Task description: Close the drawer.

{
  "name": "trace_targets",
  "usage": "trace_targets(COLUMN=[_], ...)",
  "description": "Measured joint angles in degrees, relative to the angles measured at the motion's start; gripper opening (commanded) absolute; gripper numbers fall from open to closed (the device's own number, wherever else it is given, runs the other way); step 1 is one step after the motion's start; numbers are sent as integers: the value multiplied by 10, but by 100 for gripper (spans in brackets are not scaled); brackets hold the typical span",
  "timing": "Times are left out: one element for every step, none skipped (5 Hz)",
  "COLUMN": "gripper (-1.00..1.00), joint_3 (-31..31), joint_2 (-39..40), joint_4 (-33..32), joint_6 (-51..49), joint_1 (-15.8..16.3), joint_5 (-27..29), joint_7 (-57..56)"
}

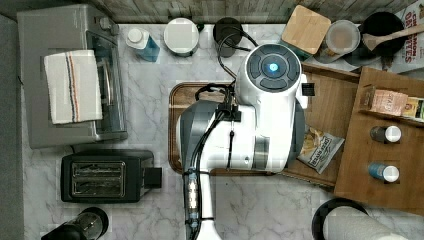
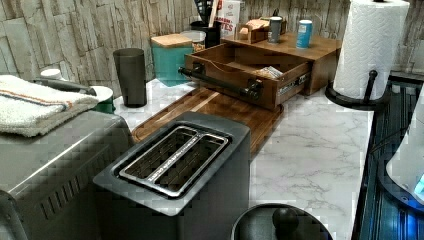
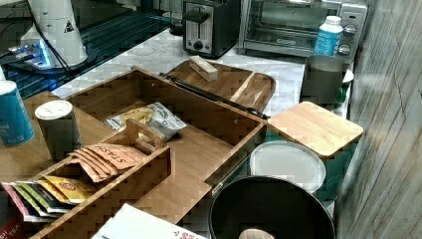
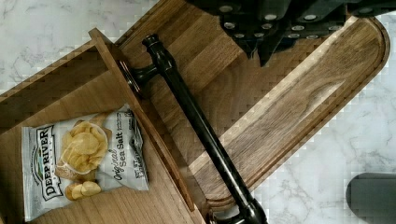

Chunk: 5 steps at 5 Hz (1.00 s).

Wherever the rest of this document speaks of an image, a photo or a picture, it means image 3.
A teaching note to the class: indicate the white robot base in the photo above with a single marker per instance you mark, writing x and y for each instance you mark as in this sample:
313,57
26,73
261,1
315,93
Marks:
53,44

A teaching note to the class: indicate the wooden serving tray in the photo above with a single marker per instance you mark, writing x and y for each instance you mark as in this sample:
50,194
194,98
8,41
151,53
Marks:
247,88

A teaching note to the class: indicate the small wooden block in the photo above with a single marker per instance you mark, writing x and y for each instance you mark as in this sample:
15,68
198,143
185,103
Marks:
203,68

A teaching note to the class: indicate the silver yellow snack bag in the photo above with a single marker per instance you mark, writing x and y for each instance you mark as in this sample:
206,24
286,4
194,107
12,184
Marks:
155,115

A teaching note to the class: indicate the black toaster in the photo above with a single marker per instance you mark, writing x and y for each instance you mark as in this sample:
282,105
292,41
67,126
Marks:
210,27

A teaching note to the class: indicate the silver toaster oven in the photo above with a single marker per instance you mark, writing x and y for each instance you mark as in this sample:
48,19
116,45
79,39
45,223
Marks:
290,27

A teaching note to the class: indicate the orange Stash tea packets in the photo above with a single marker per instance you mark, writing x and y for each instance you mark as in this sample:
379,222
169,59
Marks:
102,161

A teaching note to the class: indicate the large black round bowl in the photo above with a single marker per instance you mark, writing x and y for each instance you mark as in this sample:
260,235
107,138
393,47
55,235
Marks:
276,206

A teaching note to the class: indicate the grey metal canister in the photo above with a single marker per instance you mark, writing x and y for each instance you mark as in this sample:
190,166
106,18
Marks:
322,80

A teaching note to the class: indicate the teal box with wooden lid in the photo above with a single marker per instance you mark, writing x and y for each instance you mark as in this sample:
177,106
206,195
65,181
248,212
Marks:
332,138

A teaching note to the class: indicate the white paper booklet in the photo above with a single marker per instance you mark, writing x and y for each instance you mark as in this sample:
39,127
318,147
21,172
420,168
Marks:
132,223

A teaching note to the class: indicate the wooden tea organizer caddy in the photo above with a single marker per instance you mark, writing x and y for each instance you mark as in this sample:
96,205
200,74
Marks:
84,220

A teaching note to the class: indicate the blue bottle with white cap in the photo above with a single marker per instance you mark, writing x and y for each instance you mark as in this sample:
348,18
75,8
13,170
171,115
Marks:
328,36

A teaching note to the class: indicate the grey canister with white lid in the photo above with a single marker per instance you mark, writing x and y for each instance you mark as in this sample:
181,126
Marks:
59,128

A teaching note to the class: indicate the yellow tea packet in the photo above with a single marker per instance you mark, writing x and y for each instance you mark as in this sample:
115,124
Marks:
75,190

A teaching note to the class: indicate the green tea packets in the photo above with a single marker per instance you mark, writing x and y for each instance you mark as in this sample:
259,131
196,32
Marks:
42,200

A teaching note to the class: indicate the teal tea canister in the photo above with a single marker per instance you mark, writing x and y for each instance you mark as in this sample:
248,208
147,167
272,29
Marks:
15,125

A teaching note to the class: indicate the red tea box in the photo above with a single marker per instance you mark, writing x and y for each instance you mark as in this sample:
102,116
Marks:
11,224

